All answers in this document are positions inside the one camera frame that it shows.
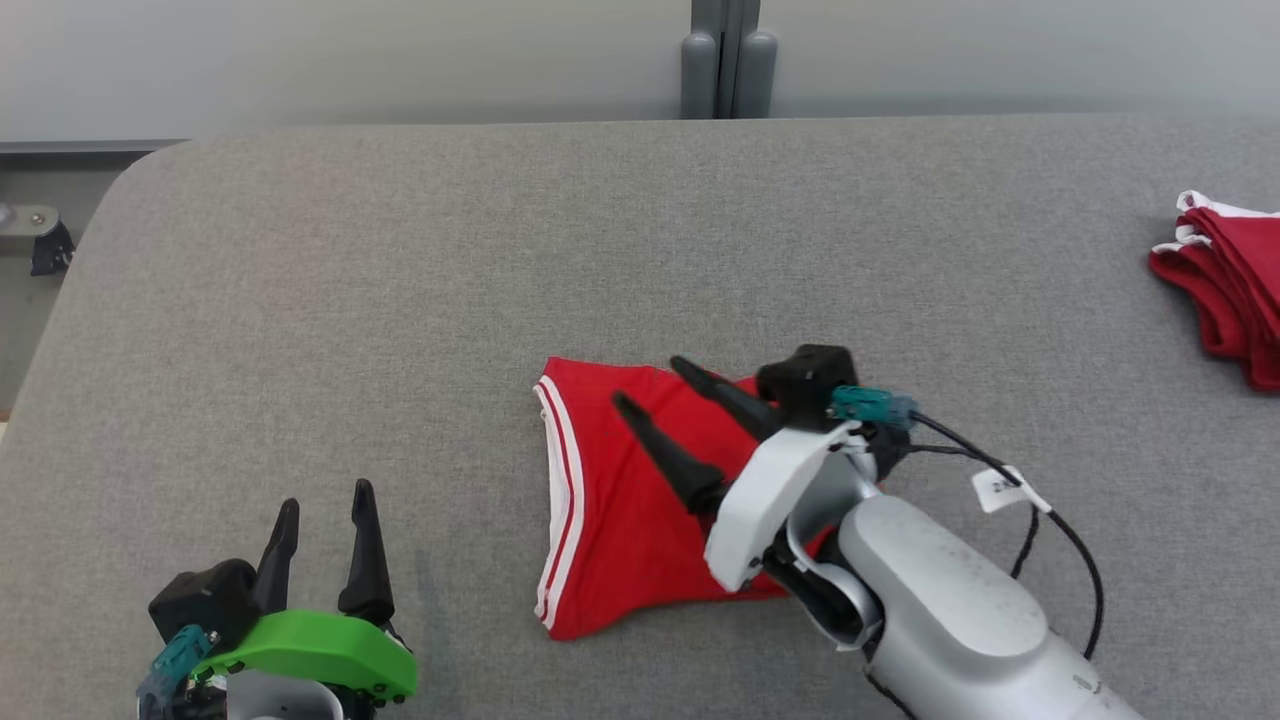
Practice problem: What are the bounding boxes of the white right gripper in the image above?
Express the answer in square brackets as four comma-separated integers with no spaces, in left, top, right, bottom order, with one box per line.
[611,356,873,594]

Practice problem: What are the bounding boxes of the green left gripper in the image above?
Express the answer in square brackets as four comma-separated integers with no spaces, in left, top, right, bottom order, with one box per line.
[190,478,419,703]

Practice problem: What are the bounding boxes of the red basketball jersey white stripes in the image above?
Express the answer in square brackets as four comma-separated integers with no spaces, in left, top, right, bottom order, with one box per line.
[533,357,881,641]

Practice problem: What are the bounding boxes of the red shorts white trim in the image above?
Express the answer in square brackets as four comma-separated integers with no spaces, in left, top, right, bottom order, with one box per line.
[1148,190,1280,393]

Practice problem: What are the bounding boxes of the black caster wheel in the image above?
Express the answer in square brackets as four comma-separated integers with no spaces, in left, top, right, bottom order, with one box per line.
[30,220,77,277]

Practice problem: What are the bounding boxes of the grey metal stand leg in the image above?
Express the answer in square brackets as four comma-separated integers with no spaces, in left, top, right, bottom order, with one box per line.
[0,203,61,239]

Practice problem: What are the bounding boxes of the teal right cable plug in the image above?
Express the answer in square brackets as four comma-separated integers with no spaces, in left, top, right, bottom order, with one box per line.
[830,385,919,426]

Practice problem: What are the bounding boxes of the teal cable plug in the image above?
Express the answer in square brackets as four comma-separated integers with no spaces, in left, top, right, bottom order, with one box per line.
[138,625,216,701]
[830,385,919,426]

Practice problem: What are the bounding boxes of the teal left cable plug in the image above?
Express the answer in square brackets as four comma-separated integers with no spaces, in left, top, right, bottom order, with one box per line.
[138,625,216,701]

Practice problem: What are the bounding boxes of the white right cable label tag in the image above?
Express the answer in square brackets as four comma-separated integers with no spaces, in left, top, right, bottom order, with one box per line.
[972,465,1053,516]

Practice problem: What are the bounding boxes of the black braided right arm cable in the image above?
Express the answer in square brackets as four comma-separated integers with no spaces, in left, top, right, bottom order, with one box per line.
[900,443,1041,581]

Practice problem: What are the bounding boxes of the grey partition post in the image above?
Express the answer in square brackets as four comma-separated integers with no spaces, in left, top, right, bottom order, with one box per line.
[680,0,779,121]

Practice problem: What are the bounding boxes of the thin black right camera cable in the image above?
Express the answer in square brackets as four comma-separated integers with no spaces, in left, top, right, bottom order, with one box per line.
[905,410,1104,661]

